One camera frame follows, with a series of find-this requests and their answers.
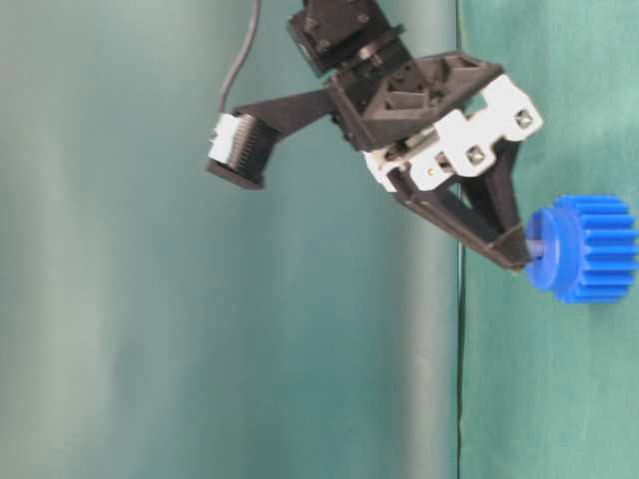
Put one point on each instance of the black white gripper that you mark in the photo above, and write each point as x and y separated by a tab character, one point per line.
426	121

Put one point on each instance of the blue plastic gear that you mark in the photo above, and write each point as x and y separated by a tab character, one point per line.
583	248

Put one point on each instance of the green table cloth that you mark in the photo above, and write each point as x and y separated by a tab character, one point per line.
160	322

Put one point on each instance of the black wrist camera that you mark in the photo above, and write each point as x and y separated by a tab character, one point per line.
240	150

